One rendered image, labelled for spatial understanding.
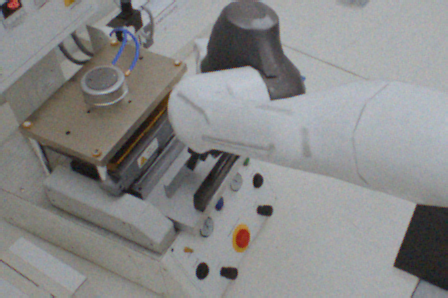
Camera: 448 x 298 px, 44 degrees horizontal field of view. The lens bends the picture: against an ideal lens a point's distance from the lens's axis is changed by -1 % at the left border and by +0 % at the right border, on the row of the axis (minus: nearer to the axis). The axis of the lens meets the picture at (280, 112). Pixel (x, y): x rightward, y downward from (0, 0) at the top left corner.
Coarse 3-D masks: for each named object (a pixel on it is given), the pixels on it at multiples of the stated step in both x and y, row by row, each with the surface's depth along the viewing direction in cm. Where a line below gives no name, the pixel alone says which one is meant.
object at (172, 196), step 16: (176, 160) 109; (208, 160) 109; (240, 160) 110; (176, 176) 102; (192, 176) 106; (224, 176) 106; (160, 192) 104; (176, 192) 104; (192, 192) 104; (160, 208) 101; (176, 208) 101; (192, 208) 101; (208, 208) 102; (176, 224) 101; (192, 224) 99
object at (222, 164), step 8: (224, 152) 105; (224, 160) 104; (232, 160) 106; (216, 168) 103; (224, 168) 104; (208, 176) 101; (216, 176) 102; (208, 184) 100; (216, 184) 102; (200, 192) 99; (208, 192) 100; (200, 200) 98; (200, 208) 100
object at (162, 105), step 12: (168, 96) 109; (156, 108) 107; (144, 120) 104; (156, 120) 105; (144, 132) 102; (132, 144) 100; (72, 156) 102; (120, 156) 98; (96, 168) 101; (108, 168) 99
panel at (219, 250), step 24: (240, 168) 118; (240, 192) 118; (264, 192) 125; (216, 216) 111; (240, 216) 118; (192, 240) 106; (216, 240) 111; (192, 264) 105; (216, 264) 111; (216, 288) 111
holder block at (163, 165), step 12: (180, 144) 109; (168, 156) 107; (72, 168) 106; (84, 168) 105; (156, 168) 105; (168, 168) 108; (144, 180) 103; (156, 180) 105; (132, 192) 102; (144, 192) 102
